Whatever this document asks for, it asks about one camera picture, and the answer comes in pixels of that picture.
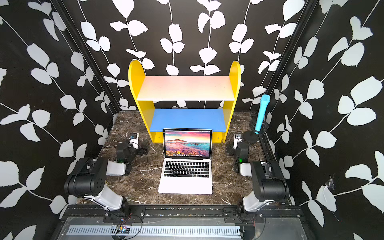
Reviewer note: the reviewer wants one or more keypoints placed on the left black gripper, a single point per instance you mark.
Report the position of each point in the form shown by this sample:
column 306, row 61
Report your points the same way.
column 140, row 152

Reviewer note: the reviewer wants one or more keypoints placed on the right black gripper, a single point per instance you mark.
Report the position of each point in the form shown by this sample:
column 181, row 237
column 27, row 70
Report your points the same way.
column 231, row 152

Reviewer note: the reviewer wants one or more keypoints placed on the silver laptop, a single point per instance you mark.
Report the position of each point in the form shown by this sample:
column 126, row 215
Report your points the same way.
column 187, row 166

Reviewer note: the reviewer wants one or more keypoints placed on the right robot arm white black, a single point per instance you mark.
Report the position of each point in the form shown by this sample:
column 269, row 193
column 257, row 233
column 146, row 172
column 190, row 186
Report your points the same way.
column 268, row 183

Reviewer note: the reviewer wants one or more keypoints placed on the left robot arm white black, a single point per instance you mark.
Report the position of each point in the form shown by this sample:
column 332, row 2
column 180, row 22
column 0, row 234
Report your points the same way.
column 88, row 178

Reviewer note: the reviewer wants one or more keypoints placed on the blue toy microphone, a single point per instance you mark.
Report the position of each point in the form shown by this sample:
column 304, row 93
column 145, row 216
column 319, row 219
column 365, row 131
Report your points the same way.
column 265, row 99

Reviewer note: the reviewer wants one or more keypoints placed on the yellow shelf with coloured boards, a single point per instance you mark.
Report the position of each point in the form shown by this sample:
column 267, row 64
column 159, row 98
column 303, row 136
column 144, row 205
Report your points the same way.
column 146, row 90

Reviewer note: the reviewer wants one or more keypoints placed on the small circuit board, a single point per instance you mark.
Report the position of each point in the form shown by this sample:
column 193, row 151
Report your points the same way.
column 122, row 230

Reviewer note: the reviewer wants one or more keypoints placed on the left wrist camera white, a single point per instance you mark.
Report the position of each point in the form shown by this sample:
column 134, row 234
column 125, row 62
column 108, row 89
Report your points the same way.
column 134, row 140

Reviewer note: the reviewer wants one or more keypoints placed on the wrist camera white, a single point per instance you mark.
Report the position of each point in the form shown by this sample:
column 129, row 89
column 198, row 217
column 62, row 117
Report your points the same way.
column 134, row 140
column 237, row 139

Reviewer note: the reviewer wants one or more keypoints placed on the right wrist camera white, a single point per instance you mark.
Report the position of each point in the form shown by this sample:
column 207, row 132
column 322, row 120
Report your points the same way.
column 237, row 139

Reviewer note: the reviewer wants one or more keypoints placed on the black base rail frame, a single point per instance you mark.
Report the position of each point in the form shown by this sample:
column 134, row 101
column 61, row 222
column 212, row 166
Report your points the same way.
column 230, row 214

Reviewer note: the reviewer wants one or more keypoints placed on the perforated white rail strip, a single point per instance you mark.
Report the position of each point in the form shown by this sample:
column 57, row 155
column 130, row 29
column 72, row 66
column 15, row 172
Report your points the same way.
column 161, row 231

